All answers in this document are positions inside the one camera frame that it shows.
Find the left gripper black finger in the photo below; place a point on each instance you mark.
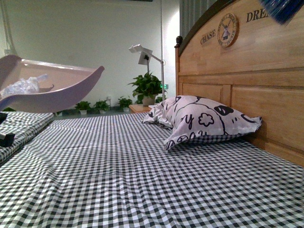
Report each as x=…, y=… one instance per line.
x=6, y=140

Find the white plastic trash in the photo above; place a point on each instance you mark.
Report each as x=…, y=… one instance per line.
x=24, y=86

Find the beige plastic dustpan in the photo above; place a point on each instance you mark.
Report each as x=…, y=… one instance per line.
x=64, y=87

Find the beige hand brush black bristles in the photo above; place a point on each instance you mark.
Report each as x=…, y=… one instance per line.
x=282, y=11

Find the folded checkered blanket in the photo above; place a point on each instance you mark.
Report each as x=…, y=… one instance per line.
x=25, y=126

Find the small potted plant left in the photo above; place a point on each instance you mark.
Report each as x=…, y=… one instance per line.
x=82, y=107

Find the small potted plant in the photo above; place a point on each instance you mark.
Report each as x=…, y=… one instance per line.
x=124, y=103
x=102, y=106
x=82, y=107

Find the black white checkered bedsheet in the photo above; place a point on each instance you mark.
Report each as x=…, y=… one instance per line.
x=113, y=172

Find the small potted plant middle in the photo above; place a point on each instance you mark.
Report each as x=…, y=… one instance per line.
x=102, y=106

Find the small potted plant right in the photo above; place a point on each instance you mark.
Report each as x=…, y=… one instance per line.
x=124, y=103

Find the far wooden nightstand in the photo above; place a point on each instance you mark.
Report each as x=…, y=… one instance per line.
x=138, y=108

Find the large potted green plant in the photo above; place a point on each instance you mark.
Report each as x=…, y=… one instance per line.
x=147, y=86

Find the white floor lamp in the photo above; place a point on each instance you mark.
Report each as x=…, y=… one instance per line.
x=153, y=63

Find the cartoon print pillow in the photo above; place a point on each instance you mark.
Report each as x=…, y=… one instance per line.
x=200, y=120

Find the wooden bed headboard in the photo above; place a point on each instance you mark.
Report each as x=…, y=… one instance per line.
x=239, y=56

